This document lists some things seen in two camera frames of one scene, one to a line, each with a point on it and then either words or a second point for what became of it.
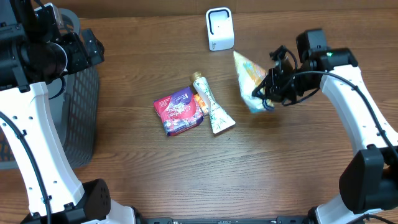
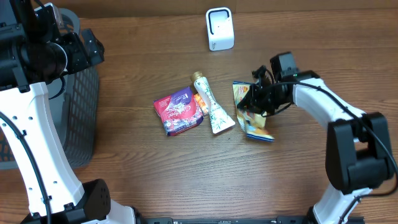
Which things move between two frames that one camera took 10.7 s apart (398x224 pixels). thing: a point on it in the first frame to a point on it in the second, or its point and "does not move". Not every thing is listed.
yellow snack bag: x=250 y=74 to x=252 y=122
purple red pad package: x=178 y=111 does not move
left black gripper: x=83 y=59 does not move
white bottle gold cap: x=220 y=121 does not move
